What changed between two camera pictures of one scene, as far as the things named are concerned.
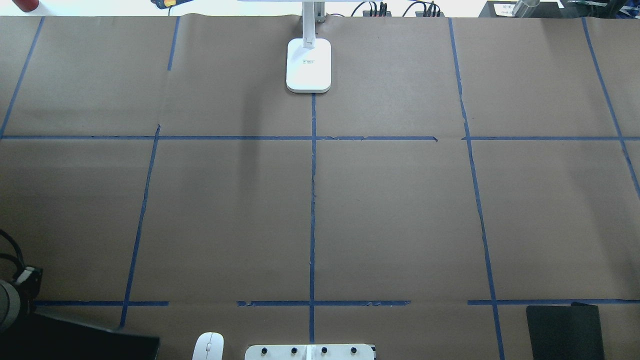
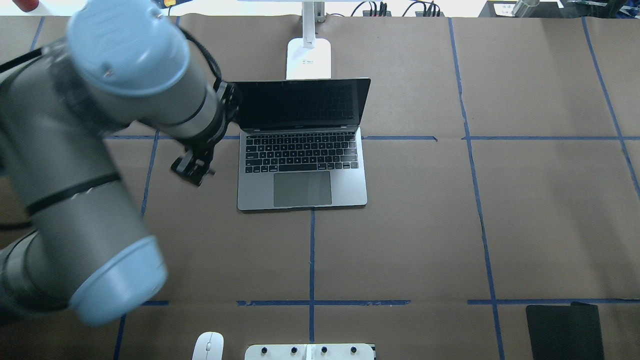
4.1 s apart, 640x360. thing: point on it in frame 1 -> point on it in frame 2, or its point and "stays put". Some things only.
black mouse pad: [572, 332] stays put
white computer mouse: [209, 345] stays put
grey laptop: [34, 336] -> [300, 147]
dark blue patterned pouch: [164, 4] stays put
